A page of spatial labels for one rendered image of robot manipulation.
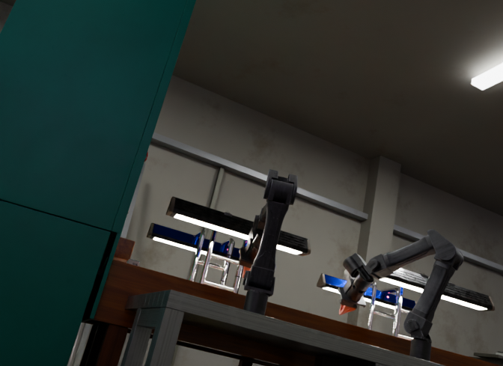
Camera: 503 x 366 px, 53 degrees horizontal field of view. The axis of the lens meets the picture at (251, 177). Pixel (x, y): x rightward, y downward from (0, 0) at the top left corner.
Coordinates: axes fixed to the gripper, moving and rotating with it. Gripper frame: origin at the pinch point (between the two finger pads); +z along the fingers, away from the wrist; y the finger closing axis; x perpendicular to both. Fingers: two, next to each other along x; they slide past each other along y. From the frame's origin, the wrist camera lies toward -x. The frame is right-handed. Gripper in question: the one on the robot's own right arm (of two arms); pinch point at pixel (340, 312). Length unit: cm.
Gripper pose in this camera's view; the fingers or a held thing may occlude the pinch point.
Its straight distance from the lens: 199.8
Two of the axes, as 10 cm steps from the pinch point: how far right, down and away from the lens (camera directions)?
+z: -4.0, 7.9, 4.6
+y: -9.2, -3.1, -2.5
